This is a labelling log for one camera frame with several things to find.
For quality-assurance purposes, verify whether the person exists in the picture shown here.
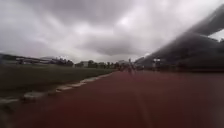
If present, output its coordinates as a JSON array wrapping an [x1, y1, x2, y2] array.
[[127, 58, 134, 74]]

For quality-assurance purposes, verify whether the low building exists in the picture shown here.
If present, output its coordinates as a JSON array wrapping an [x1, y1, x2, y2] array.
[[0, 53, 63, 66]]

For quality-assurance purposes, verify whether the green grass field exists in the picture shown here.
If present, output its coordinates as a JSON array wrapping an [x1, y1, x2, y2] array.
[[0, 64, 118, 99]]

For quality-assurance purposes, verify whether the grey grandstand building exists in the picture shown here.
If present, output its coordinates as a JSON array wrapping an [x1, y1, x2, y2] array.
[[134, 3, 224, 73]]

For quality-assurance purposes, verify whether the pale kerb strip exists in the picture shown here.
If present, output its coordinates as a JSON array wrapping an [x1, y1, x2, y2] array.
[[0, 71, 116, 106]]

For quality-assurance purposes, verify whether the red running track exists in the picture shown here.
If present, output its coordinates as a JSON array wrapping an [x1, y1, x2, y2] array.
[[0, 69, 224, 128]]

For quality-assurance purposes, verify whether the row of trees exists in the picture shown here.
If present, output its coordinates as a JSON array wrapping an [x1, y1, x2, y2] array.
[[53, 58, 125, 70]]

